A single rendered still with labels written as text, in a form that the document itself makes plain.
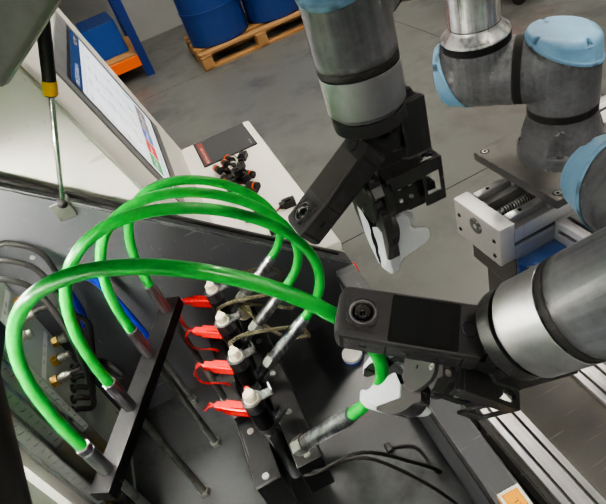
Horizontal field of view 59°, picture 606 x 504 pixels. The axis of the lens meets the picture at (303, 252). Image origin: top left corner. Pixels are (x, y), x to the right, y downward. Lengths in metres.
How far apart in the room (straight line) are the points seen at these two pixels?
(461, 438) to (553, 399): 0.93
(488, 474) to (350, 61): 0.55
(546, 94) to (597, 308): 0.69
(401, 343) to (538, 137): 0.69
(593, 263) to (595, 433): 1.35
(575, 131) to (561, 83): 0.10
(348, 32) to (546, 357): 0.28
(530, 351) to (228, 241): 0.65
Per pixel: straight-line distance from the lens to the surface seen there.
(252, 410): 0.72
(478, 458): 0.79
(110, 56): 5.92
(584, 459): 1.64
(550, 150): 1.04
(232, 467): 1.01
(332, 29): 0.46
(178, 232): 0.91
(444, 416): 0.82
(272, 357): 0.80
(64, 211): 0.87
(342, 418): 0.60
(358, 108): 0.49
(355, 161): 0.52
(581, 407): 1.71
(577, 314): 0.36
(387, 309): 0.43
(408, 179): 0.54
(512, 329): 0.38
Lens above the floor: 1.66
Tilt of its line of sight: 39 degrees down
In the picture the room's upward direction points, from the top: 21 degrees counter-clockwise
